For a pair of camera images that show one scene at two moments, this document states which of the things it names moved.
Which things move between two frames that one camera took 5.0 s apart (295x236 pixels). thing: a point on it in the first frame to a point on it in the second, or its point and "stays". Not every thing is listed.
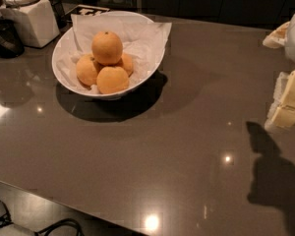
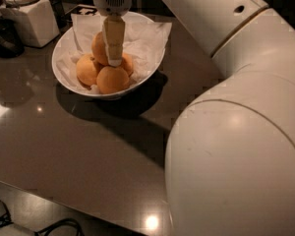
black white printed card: x=81 y=9 stays
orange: x=112 y=80 stays
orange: x=106 y=48 stays
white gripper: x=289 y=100 to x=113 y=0
